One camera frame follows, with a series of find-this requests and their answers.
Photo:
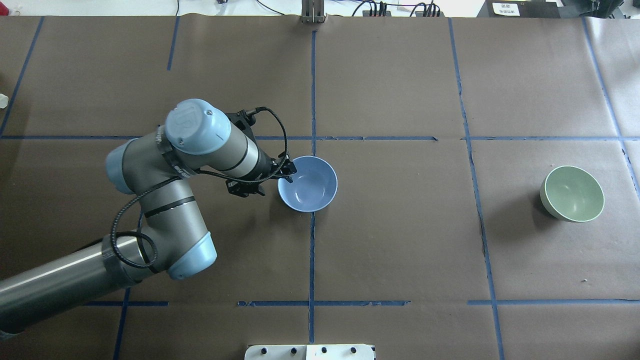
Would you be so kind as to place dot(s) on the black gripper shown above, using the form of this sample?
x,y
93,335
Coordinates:
x,y
266,167

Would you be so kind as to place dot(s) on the blue bowl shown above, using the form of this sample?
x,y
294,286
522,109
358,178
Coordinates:
x,y
313,187

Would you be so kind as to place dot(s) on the green bowl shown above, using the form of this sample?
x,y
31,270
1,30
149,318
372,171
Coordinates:
x,y
571,194

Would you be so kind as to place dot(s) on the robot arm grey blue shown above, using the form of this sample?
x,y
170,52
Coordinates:
x,y
161,229

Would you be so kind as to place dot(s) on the aluminium frame post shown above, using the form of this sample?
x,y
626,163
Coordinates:
x,y
313,11

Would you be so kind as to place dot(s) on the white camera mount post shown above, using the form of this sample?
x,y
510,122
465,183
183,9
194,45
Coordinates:
x,y
349,351

